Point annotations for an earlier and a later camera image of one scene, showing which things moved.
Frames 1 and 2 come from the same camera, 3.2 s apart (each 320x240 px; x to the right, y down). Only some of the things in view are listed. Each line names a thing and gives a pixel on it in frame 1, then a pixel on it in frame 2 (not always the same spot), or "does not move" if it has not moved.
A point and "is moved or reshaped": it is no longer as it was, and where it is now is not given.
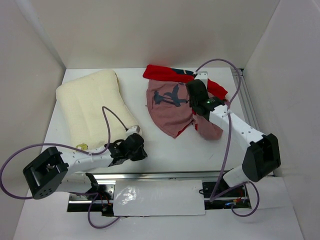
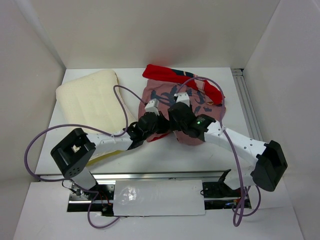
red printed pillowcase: (169, 104) is moved or reshaped
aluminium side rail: (245, 98) does not move
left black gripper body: (138, 154) to (159, 127)
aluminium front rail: (171, 176) does not move
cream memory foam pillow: (94, 112) does not move
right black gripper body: (192, 104) to (175, 125)
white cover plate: (162, 197) does not move
